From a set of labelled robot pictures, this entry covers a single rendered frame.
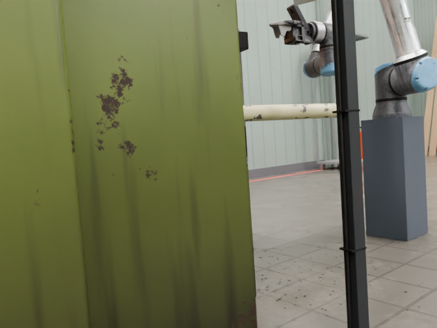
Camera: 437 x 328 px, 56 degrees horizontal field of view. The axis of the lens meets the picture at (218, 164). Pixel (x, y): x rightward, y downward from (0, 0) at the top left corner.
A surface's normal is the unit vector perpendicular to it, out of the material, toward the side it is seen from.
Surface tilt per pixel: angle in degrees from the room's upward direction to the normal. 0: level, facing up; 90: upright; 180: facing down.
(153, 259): 90
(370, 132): 90
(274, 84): 90
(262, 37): 90
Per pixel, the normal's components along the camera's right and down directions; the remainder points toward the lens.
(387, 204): -0.77, 0.09
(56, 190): 0.51, 0.02
